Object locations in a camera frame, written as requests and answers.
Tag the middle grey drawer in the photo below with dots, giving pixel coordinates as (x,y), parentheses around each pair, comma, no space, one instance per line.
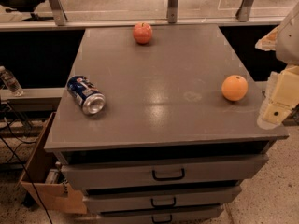
(159,199)

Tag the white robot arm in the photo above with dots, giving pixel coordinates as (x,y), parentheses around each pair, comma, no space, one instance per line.
(287,46)

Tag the blue soda can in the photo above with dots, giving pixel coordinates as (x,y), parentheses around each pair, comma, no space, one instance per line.
(87,96)

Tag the brown cardboard box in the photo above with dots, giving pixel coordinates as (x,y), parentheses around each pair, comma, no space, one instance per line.
(45,184)

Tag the top grey drawer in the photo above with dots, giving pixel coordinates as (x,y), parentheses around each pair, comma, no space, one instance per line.
(163,172)

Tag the bottom grey drawer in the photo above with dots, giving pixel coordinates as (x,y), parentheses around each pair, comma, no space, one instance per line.
(161,216)

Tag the orange fruit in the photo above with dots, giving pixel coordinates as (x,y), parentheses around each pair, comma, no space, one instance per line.
(234,88)

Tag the metal window frame rail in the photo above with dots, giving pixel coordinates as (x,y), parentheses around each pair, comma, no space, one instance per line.
(128,12)

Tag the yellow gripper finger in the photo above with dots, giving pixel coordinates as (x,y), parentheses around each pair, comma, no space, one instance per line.
(268,42)
(281,97)

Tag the clear plastic water bottle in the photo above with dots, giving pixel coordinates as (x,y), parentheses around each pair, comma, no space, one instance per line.
(11,82)

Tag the grey drawer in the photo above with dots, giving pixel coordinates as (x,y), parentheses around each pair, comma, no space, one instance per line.
(163,172)
(159,199)
(161,216)

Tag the grey drawer cabinet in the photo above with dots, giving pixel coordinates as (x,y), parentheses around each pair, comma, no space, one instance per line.
(164,102)

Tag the red apple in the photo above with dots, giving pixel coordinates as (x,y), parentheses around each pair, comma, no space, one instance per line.
(142,33)

